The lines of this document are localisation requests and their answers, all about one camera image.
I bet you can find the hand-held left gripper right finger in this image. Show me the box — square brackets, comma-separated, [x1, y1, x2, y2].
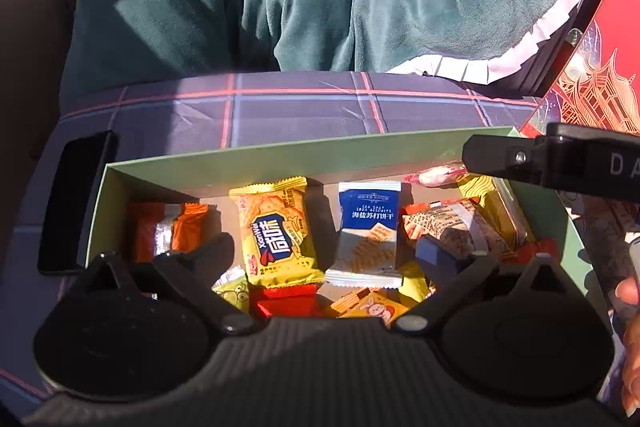
[392, 234, 558, 334]

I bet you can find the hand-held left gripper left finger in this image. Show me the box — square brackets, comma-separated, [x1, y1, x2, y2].
[85, 234, 266, 337]

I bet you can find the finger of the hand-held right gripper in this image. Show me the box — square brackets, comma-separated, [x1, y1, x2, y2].
[462, 136, 538, 185]

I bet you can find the orange fries snack bag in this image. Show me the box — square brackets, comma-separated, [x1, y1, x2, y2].
[402, 199, 511, 258]

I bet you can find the small yellow snack packet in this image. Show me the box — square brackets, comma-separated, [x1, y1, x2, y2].
[397, 261, 433, 308]

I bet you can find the small green and yellow packet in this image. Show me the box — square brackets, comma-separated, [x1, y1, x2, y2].
[212, 266, 251, 314]

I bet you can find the long yellow snack packet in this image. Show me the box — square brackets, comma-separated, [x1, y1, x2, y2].
[459, 174, 528, 248]

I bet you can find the red and white cartoon packet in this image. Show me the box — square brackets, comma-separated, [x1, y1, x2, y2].
[404, 161, 471, 188]

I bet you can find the blue and white cracker packet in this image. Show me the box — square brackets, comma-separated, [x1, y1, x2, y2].
[325, 181, 403, 290]

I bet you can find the orange rabbit print packet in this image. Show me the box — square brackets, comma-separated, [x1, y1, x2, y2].
[322, 287, 411, 328]

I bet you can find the red packet with white characters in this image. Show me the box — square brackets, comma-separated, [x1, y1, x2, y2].
[250, 283, 321, 319]

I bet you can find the pale green cardboard box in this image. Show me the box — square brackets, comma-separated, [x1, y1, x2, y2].
[90, 126, 613, 338]

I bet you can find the person's right hand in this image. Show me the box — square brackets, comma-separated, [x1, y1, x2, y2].
[616, 278, 640, 415]

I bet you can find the orange and brown snack packet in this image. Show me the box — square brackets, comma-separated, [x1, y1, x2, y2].
[127, 201, 210, 264]

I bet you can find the red gift box lid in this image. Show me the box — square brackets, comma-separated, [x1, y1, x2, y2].
[517, 0, 640, 308]

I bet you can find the yellow cracker packet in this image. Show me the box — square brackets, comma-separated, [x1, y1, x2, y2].
[229, 177, 326, 290]

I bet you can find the black smartphone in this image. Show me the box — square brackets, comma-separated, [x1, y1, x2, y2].
[37, 132, 118, 275]

